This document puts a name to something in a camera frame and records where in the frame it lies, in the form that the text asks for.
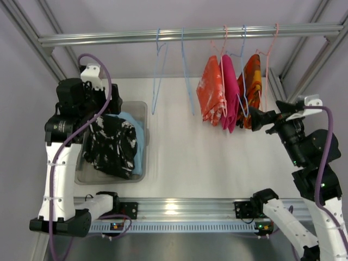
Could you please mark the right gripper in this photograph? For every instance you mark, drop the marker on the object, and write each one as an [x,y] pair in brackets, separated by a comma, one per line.
[278,119]

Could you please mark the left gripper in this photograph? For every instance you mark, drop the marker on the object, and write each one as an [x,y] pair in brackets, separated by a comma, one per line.
[115,97]

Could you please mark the black white patterned garment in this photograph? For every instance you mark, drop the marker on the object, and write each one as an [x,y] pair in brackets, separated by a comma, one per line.
[111,146]

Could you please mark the light blue trousers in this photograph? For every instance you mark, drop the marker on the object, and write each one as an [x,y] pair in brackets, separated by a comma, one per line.
[140,138]

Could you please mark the light blue wire hanger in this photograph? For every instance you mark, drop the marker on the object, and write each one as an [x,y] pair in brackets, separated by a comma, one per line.
[161,55]

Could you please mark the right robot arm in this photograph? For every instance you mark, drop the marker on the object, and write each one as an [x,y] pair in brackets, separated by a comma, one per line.
[305,129]

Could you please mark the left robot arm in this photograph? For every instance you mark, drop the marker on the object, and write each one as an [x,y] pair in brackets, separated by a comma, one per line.
[78,102]

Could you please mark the pink hanger middle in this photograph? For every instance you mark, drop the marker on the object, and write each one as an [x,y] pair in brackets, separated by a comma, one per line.
[225,110]

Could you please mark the pink hanger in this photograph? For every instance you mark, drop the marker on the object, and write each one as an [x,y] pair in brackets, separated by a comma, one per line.
[267,55]
[225,110]

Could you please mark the pink hanger rightmost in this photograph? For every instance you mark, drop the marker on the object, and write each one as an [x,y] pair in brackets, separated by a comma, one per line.
[267,55]

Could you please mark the orange yellow patterned garment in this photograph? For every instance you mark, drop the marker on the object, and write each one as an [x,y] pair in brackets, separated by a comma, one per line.
[250,90]

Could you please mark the magenta garment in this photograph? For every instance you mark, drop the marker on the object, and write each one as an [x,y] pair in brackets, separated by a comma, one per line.
[232,94]

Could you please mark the orange red patterned garment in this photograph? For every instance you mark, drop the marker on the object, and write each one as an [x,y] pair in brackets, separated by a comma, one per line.
[210,92]

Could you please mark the clear plastic bin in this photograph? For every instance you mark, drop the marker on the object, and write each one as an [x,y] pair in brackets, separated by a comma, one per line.
[85,172]

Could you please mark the right aluminium frame post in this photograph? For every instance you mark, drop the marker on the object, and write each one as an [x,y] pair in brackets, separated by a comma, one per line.
[306,60]

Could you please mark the aluminium frame post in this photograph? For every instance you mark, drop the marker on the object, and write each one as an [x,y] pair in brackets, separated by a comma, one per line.
[61,64]
[306,60]

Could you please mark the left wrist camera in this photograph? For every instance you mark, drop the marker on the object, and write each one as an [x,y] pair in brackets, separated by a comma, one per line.
[93,74]

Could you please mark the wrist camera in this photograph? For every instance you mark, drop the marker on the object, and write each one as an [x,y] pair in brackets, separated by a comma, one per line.
[93,74]
[305,106]

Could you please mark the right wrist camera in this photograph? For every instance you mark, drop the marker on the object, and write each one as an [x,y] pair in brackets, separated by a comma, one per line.
[305,106]

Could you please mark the aluminium hanging rail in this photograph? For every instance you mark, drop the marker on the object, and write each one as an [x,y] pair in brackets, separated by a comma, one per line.
[167,35]

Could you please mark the slotted cable duct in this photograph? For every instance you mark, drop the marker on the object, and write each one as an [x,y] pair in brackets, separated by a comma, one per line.
[181,227]

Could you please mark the left aluminium frame post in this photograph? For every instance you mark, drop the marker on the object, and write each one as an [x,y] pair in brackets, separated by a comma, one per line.
[61,64]

